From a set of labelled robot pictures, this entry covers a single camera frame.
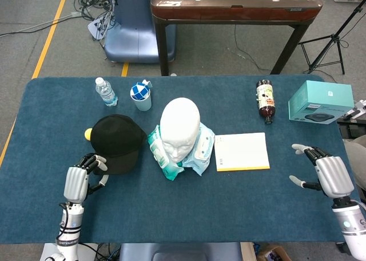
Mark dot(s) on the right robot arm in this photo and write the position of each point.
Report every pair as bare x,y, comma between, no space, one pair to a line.
351,226

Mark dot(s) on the yellow ball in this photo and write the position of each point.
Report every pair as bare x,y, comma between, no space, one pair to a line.
87,134

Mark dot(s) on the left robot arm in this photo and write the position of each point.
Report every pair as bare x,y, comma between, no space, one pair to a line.
70,223

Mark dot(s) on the light blue wet wipes pack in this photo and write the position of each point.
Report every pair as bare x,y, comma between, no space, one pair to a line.
204,149

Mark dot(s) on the open cardboard box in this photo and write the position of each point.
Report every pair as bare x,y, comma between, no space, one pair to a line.
281,252

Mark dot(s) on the white black device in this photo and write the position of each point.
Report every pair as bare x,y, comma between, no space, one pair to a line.
358,106

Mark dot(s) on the light blue plastic cup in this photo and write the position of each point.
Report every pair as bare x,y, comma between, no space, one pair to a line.
143,103

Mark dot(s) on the white mannequin head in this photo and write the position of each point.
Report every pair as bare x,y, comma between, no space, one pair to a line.
180,123

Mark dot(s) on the teal product box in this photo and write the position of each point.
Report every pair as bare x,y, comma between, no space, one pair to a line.
326,95

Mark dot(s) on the dark brown drink bottle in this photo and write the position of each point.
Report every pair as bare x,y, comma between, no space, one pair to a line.
266,103

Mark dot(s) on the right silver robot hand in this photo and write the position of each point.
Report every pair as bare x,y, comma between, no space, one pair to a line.
334,176

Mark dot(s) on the white notebook with yellow edge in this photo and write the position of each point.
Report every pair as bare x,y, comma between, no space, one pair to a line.
243,152

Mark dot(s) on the black baseball cap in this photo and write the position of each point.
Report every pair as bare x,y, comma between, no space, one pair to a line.
120,138

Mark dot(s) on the black tripod stand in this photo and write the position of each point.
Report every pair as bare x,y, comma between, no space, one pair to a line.
333,37

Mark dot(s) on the brown mahjong table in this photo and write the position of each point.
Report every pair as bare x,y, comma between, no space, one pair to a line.
228,13

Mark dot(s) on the clear plastic water bottle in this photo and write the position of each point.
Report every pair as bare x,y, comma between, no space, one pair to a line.
106,93

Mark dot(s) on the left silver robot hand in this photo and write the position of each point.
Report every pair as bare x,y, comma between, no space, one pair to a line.
75,183

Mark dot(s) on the blue grey robot torso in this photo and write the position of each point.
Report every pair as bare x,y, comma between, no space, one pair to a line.
180,252

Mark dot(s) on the green wet wipes pack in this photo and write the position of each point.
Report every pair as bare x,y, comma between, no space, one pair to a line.
160,158

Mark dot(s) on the white power strip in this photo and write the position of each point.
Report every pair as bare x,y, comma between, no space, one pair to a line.
94,27

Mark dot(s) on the grey chair seat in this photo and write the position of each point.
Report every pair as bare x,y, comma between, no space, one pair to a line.
357,149

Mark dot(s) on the blue carpet table cover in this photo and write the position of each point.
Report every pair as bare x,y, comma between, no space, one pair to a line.
200,209

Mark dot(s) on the blue white snake puzzle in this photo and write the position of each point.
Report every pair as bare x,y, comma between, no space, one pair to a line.
138,90

